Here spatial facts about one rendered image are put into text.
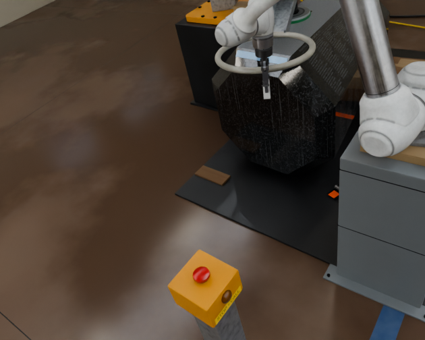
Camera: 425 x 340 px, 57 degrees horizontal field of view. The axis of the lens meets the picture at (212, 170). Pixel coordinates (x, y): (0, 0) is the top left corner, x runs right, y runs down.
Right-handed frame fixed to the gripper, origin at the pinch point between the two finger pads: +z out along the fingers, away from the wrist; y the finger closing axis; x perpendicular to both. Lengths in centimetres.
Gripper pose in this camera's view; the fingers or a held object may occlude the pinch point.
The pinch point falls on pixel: (266, 90)
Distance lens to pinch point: 183.7
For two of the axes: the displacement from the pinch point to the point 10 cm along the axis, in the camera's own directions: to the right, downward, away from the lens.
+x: -9.8, 0.6, 1.7
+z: 1.5, 7.9, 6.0
